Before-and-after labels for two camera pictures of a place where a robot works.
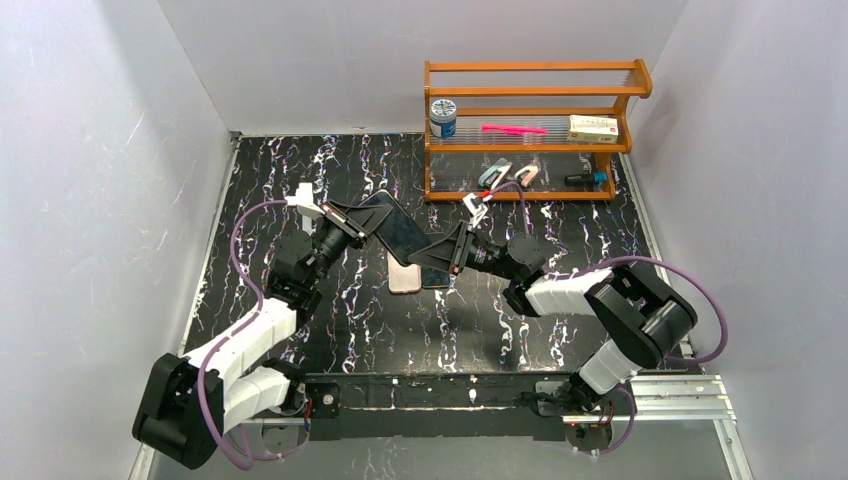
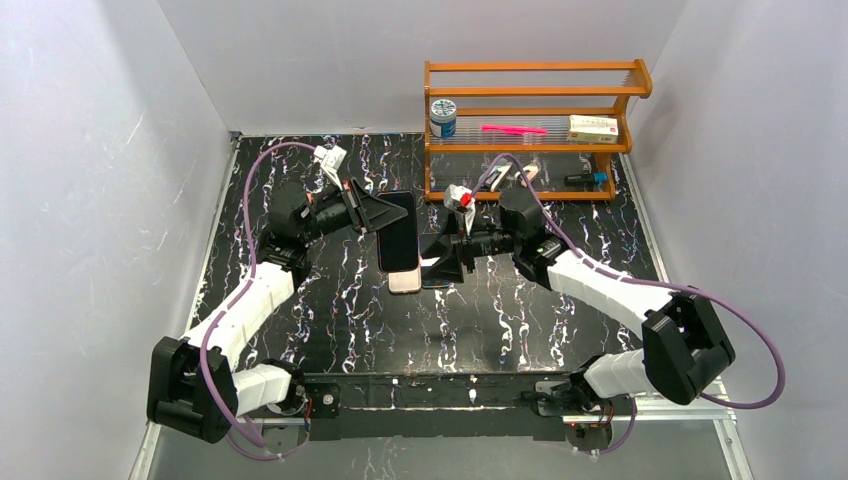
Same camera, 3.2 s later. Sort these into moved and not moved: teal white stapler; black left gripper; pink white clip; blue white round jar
Moved: black left gripper
Not moved: blue white round jar; pink white clip; teal white stapler
